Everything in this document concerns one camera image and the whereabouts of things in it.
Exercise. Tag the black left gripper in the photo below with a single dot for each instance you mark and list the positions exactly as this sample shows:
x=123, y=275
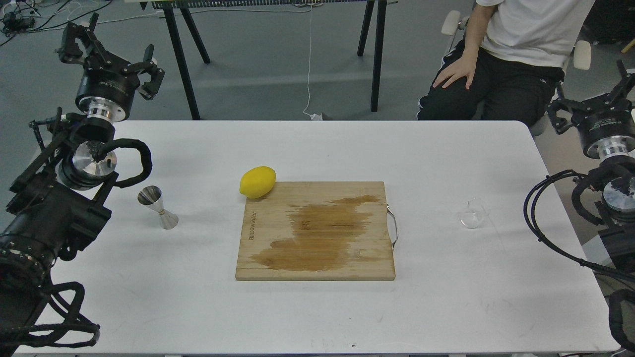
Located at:
x=81, y=46

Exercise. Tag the person right hand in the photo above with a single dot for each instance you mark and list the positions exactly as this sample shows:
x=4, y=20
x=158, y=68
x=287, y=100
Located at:
x=462, y=68

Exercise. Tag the yellow lemon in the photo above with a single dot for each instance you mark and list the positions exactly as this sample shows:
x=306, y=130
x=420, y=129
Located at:
x=257, y=182

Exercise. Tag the steel double jigger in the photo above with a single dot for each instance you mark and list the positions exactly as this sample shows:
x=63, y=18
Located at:
x=152, y=198

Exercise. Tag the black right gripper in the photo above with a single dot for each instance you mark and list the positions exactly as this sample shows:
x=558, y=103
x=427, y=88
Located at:
x=609, y=126

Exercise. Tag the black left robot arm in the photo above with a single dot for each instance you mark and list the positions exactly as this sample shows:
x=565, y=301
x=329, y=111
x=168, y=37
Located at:
x=59, y=200

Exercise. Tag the clear glass measuring cup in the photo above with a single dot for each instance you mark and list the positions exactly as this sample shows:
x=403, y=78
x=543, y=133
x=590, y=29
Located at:
x=474, y=213

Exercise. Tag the wooden cutting board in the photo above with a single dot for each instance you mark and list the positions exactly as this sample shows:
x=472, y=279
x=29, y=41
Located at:
x=317, y=231

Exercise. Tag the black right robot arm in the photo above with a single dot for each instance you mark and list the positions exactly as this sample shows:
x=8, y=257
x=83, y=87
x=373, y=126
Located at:
x=603, y=196

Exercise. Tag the seated person white shirt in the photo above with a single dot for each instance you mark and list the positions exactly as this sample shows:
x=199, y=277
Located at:
x=523, y=46

